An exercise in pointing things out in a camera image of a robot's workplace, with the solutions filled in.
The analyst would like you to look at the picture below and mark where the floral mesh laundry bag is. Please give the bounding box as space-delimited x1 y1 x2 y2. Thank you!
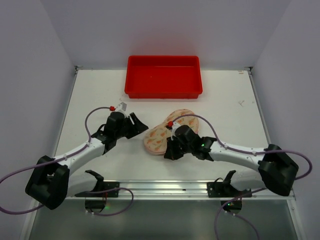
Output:
143 109 199 155

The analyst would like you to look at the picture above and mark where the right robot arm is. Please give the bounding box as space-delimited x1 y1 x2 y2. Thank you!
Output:
164 125 299 197

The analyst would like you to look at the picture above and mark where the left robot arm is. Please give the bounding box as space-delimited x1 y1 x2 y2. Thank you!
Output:
25 111 148 210

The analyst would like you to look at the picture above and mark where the red plastic tray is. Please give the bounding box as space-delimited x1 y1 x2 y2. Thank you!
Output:
124 55 203 99

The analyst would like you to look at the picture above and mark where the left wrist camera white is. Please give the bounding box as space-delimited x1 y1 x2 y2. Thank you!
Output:
115 102 127 114

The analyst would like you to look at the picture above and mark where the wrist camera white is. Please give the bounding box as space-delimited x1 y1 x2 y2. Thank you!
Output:
115 102 127 114
166 121 181 140

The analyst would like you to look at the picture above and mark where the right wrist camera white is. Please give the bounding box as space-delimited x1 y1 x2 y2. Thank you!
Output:
166 121 181 140

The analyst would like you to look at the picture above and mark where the aluminium front rail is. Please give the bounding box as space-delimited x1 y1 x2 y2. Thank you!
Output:
66 177 295 200

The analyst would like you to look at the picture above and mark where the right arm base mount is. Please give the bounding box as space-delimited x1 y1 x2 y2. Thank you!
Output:
206 170 252 214

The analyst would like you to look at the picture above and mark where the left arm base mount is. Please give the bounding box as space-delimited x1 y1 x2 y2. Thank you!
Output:
74 170 120 214

